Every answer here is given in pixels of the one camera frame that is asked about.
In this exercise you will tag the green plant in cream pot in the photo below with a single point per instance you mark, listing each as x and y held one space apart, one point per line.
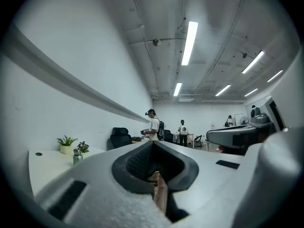
65 146

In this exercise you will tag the purple pansy flower plant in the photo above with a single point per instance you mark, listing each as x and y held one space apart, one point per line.
83 146

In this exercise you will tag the grey wall ledge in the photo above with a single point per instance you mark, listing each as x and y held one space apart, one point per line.
71 79

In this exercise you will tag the small metal cup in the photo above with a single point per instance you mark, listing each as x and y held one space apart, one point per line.
76 151

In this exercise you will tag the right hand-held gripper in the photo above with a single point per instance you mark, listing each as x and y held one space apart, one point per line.
263 117

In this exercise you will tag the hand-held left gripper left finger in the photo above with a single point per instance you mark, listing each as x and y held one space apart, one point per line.
99 189

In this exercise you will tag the ceiling light tubes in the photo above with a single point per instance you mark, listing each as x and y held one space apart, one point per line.
190 41

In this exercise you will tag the black mesh office chair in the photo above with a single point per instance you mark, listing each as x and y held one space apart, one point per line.
120 138

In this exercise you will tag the green metal bottle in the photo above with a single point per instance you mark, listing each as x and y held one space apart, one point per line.
78 159

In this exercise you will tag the round grey desk grommet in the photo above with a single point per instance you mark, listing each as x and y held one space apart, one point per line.
38 154

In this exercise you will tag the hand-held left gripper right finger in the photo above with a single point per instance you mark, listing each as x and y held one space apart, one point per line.
209 182

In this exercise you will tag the black standing fan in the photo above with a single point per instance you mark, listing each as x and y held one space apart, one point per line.
244 120

